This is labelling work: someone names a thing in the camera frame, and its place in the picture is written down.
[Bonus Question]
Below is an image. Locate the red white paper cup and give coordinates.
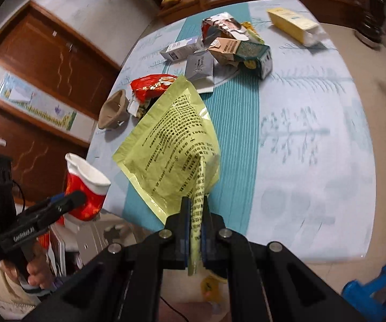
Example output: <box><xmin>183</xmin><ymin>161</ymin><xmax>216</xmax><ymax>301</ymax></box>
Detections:
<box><xmin>65</xmin><ymin>153</ymin><xmax>111</xmax><ymax>221</ymax></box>

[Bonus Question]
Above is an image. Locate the yellow-green printed plastic bag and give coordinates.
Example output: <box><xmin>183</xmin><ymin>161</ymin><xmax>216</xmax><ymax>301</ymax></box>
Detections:
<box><xmin>113</xmin><ymin>76</ymin><xmax>221</xmax><ymax>275</ymax></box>

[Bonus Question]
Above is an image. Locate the red snack wrapper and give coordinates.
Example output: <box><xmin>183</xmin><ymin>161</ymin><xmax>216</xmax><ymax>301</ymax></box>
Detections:
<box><xmin>131</xmin><ymin>74</ymin><xmax>177</xmax><ymax>103</ymax></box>

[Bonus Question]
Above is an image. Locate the person's left hand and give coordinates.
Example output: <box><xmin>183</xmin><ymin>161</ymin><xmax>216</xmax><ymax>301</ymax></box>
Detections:
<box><xmin>0</xmin><ymin>241</ymin><xmax>54</xmax><ymax>289</ymax></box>

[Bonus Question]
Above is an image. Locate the teal white tablecloth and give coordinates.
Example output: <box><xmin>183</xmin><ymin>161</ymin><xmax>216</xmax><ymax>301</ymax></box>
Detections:
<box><xmin>86</xmin><ymin>0</ymin><xmax>378</xmax><ymax>264</ymax></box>

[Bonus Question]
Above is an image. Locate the blue plastic stool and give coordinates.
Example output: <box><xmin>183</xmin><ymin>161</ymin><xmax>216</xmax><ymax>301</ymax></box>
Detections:
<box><xmin>341</xmin><ymin>265</ymin><xmax>386</xmax><ymax>321</ymax></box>

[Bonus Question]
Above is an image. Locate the brown wooden door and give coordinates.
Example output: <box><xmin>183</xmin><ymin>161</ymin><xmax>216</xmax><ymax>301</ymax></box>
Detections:
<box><xmin>0</xmin><ymin>1</ymin><xmax>120</xmax><ymax>119</ymax></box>

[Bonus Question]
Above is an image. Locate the grey foil pouch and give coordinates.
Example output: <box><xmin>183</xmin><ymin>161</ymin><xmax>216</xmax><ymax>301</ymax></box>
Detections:
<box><xmin>184</xmin><ymin>50</ymin><xmax>214</xmax><ymax>82</ymax></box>

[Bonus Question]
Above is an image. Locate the white purple small box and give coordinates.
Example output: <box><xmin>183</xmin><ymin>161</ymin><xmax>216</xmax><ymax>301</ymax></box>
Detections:
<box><xmin>159</xmin><ymin>36</ymin><xmax>203</xmax><ymax>62</ymax></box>

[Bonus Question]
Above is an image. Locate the brown green carton box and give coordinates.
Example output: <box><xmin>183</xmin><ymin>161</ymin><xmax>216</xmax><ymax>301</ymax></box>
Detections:
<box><xmin>207</xmin><ymin>37</ymin><xmax>273</xmax><ymax>80</ymax></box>

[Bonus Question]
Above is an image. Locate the red white crumpled package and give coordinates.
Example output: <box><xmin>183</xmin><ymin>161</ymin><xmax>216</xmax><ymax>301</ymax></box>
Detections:
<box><xmin>201</xmin><ymin>12</ymin><xmax>249</xmax><ymax>44</ymax></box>

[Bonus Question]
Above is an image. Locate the yellow long box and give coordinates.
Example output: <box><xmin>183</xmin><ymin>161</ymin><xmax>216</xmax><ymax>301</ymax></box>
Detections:
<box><xmin>267</xmin><ymin>7</ymin><xmax>328</xmax><ymax>47</ymax></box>

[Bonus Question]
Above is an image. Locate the wooden tv cabinet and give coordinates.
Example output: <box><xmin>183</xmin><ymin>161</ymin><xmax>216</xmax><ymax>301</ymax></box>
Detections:
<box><xmin>157</xmin><ymin>0</ymin><xmax>363</xmax><ymax>28</ymax></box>

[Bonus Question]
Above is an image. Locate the children's wall poster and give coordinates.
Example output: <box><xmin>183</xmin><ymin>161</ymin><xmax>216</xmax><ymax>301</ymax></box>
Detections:
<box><xmin>0</xmin><ymin>72</ymin><xmax>78</xmax><ymax>133</ymax></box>

